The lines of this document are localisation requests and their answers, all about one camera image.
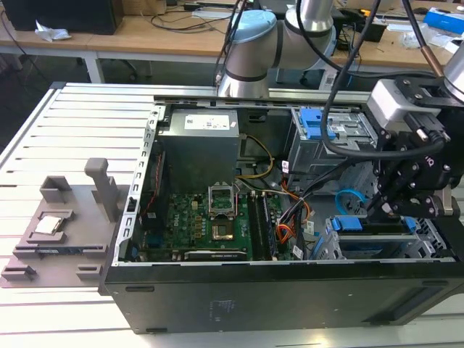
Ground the orange red wire bundle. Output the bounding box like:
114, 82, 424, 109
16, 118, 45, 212
275, 201, 315, 251

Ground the blue cardboard box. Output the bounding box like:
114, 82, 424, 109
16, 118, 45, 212
423, 7, 464, 38

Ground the silver metal disk bay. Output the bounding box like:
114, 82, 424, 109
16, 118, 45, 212
324, 213, 456, 262

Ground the thick black camera cable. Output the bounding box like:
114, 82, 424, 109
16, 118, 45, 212
320, 0, 452, 160

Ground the black graphics card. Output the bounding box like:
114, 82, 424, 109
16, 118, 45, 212
183, 248, 252, 262

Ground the yellow power wire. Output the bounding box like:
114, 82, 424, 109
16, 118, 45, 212
235, 133, 276, 181

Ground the grey power supply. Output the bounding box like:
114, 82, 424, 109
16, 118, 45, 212
157, 108, 242, 186

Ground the gold chipset chip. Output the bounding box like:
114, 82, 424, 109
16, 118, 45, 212
211, 223, 236, 242

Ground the blue plastic drive latch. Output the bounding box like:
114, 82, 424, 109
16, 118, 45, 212
299, 107, 336, 141

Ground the crumpled white paper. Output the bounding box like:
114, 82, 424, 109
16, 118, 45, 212
34, 20, 73, 41

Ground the silver camera box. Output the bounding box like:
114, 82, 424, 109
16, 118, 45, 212
366, 79, 414, 128

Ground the RAM stick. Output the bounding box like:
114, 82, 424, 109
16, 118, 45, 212
34, 246, 105, 256

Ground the green motherboard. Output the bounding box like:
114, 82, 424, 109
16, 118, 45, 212
139, 181, 291, 262

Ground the black wire bundle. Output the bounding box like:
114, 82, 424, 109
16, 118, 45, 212
288, 159, 376, 260

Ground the black PC case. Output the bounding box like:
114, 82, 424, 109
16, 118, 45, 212
99, 94, 464, 335

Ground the black monitor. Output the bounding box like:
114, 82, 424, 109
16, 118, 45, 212
1, 0, 124, 36

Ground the silver optical drive cage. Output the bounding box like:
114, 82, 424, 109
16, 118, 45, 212
286, 107, 380, 184

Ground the small black box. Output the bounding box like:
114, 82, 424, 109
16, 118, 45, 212
357, 14, 388, 44

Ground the hard disk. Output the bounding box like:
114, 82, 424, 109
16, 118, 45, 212
331, 215, 420, 254

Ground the silver CPU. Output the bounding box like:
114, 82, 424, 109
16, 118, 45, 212
36, 215, 68, 235

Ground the grey parts rack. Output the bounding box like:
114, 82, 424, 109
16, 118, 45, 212
0, 157, 128, 291

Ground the black cable with copper end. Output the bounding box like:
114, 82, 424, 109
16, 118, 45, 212
400, 0, 446, 79

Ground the wooden desk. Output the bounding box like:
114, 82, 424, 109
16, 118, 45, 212
326, 5, 464, 70
0, 12, 240, 85

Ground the blue flat SATA cable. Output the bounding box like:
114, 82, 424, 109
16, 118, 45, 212
310, 234, 328, 261
334, 187, 368, 219

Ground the metal socket cover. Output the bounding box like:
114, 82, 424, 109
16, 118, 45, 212
207, 183, 237, 218

